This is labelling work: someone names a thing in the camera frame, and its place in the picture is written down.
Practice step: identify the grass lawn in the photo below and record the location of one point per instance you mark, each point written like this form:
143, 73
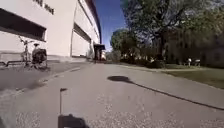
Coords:
203, 75

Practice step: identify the grey paved sidewalk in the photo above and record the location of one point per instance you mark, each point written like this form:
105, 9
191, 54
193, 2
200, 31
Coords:
20, 76

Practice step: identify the parked bicycle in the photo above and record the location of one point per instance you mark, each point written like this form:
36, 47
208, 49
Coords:
33, 55

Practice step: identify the white curved building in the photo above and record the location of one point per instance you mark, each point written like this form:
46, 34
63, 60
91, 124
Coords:
60, 30

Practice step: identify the big round green tree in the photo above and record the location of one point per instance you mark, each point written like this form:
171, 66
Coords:
160, 20

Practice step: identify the grey asphalt road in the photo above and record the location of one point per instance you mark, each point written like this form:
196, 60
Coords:
110, 100

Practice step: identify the robot's own part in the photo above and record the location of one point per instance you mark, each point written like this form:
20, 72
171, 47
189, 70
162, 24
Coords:
61, 101

